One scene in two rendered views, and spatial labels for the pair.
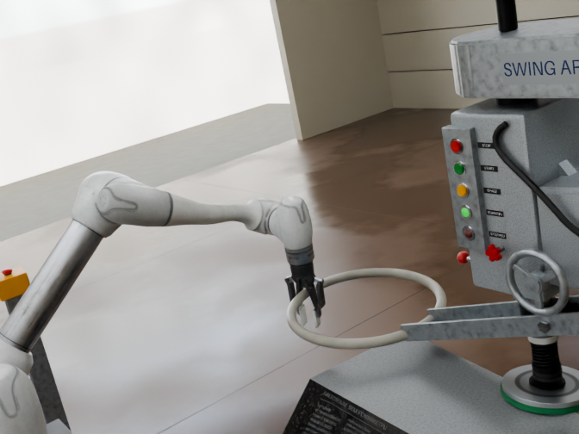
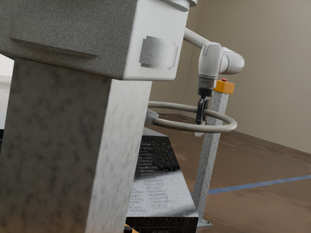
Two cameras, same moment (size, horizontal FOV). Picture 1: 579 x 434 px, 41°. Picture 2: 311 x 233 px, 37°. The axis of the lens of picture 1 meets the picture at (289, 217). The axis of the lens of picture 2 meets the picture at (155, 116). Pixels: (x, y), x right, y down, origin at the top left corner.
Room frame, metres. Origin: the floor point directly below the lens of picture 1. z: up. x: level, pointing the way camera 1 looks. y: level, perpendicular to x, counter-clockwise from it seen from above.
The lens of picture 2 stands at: (1.58, -2.11, 1.20)
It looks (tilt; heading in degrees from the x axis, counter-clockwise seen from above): 8 degrees down; 76
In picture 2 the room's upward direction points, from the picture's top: 11 degrees clockwise
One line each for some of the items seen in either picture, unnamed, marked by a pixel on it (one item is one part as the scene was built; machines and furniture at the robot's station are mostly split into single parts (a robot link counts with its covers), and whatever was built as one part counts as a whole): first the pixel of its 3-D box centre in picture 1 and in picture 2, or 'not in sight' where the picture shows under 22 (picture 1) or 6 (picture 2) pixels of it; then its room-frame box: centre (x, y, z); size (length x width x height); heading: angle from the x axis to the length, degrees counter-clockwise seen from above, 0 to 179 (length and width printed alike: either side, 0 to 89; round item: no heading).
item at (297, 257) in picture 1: (299, 252); (207, 81); (2.33, -0.01, 1.11); 0.09 x 0.09 x 0.06
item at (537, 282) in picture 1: (546, 275); not in sight; (1.49, -0.50, 1.25); 0.15 x 0.10 x 0.15; 34
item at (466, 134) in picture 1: (467, 188); not in sight; (1.65, -0.40, 1.42); 0.08 x 0.03 x 0.28; 34
